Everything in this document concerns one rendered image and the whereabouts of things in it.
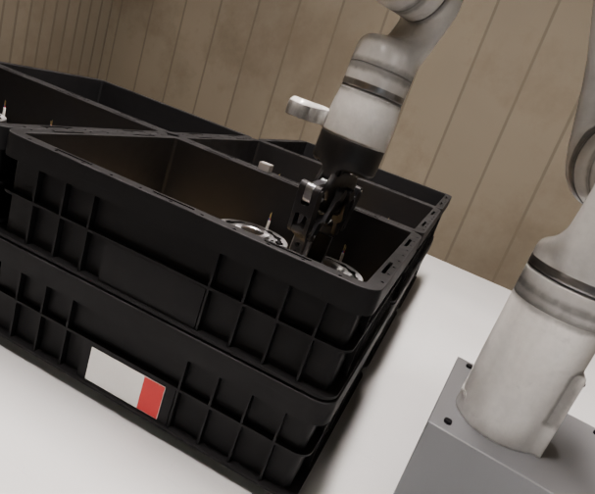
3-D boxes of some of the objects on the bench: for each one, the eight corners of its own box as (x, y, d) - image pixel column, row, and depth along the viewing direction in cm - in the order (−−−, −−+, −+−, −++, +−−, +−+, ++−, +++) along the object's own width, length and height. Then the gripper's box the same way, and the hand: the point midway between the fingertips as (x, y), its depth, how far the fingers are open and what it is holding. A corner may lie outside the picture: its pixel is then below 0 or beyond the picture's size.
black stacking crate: (363, 379, 74) (393, 307, 71) (288, 517, 47) (332, 410, 43) (139, 270, 84) (156, 202, 81) (-30, 329, 57) (-17, 229, 53)
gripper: (363, 141, 49) (302, 289, 53) (403, 151, 62) (351, 269, 67) (298, 114, 52) (245, 258, 56) (349, 128, 65) (303, 244, 70)
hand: (307, 253), depth 61 cm, fingers open, 5 cm apart
